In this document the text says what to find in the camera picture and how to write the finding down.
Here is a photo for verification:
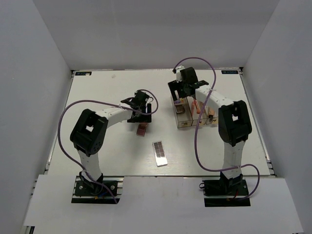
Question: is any colourful square eyeshadow palette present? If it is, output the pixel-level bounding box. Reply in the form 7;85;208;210
174;98;185;105

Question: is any clear organizer bin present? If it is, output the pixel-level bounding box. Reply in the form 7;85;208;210
171;97;192;128
203;105;219;125
187;97;206;126

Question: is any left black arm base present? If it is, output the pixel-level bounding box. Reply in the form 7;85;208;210
71;176;123;204

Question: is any left clear organizer bin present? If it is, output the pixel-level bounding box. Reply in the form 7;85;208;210
171;97;192;128

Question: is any right clear organizer bin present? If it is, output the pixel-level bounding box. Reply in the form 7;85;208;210
203;105;219;125

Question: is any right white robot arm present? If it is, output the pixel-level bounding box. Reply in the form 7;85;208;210
168;66;252;195

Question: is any silver eyeshadow palette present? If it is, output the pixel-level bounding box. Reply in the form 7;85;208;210
152;141;168;167

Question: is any pink blush palette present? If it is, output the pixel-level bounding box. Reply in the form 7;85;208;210
136;123;148;137

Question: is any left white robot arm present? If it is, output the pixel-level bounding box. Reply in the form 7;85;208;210
70;89;152;195

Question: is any brown eyeshadow palette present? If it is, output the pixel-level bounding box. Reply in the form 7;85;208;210
175;104;185;114

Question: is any pink makeup brush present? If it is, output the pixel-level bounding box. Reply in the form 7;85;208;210
194;99;201;115

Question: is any orange makeup brush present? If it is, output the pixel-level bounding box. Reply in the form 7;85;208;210
191;101;195;116

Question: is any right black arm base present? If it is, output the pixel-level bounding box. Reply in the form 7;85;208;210
199;179;251;207

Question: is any middle clear organizer bin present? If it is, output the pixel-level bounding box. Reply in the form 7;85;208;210
187;97;206;126

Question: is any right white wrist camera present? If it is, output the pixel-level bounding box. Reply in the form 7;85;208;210
173;65;185;82

